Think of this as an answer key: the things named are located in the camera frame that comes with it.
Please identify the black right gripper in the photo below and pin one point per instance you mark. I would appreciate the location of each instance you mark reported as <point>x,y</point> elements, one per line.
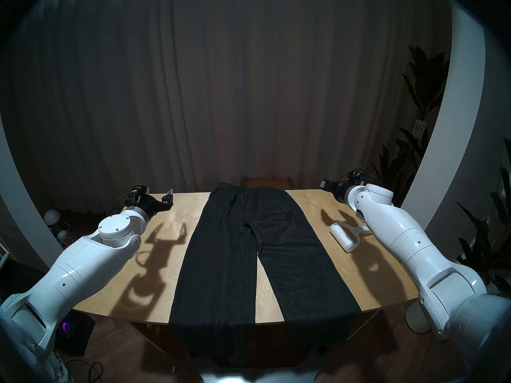
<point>338,188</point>

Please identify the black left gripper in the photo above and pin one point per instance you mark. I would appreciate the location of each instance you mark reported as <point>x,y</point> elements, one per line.
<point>145,206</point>

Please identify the white lint roller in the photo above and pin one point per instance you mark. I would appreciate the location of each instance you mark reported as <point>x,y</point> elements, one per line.
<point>345,238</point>

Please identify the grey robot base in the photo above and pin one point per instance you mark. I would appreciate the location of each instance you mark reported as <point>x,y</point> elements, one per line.
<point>259,376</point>

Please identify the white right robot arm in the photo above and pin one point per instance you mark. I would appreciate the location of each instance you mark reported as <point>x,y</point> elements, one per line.
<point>419,242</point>

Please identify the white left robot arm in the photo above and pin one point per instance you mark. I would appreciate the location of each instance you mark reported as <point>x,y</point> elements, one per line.
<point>72,274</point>

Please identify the white paper plant tag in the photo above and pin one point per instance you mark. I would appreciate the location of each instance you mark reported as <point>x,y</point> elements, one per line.
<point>419,125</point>

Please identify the large white mushroom lamp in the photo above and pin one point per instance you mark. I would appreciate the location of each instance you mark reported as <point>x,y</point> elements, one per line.
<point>52,216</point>

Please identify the long pleated curtain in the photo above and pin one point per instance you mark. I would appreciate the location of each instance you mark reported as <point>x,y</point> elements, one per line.
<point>199,87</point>

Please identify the wooden table leg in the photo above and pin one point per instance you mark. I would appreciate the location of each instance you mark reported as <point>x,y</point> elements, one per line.
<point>149,336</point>
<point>365,324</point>

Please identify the wide white arch pillar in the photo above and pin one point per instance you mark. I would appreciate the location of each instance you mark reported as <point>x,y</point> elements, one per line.
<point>451,127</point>

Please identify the narrow white arch pillar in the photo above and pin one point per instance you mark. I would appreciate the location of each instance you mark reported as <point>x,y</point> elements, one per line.
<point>24,226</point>

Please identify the tall tagged leafy plant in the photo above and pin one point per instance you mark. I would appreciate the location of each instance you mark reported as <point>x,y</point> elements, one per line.
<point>427,79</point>

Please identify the black computer with rgb fans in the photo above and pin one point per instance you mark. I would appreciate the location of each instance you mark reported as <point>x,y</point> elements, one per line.
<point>76,334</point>

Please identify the dark leafy potted plant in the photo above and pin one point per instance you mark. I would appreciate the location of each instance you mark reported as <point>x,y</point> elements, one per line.
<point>485,250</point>

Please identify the patterned cloth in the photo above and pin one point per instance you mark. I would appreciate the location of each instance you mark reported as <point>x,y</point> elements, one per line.
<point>56,368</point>

